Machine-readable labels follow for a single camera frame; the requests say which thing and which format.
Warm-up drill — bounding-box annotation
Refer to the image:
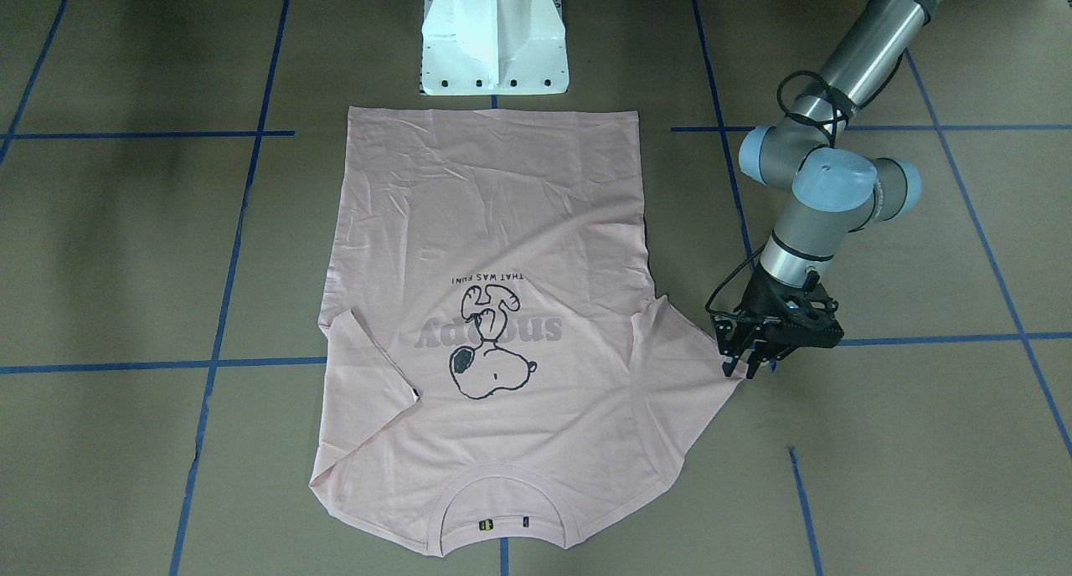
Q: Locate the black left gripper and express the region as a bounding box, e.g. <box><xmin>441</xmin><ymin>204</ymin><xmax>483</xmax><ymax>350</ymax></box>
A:
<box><xmin>712</xmin><ymin>268</ymin><xmax>845</xmax><ymax>380</ymax></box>

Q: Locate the pink snoopy t-shirt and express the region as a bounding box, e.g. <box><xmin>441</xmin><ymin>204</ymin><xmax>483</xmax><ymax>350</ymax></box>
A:
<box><xmin>309</xmin><ymin>107</ymin><xmax>744</xmax><ymax>557</ymax></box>

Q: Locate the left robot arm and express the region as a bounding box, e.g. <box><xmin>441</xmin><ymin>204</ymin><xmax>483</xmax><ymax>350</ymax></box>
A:
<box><xmin>709</xmin><ymin>0</ymin><xmax>946</xmax><ymax>378</ymax></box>

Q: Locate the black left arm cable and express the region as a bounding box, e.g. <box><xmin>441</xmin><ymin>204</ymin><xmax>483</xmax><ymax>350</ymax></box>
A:
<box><xmin>705</xmin><ymin>70</ymin><xmax>857</xmax><ymax>317</ymax></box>

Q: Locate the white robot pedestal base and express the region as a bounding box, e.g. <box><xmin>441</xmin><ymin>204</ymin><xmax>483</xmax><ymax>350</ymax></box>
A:
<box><xmin>419</xmin><ymin>0</ymin><xmax>570</xmax><ymax>97</ymax></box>

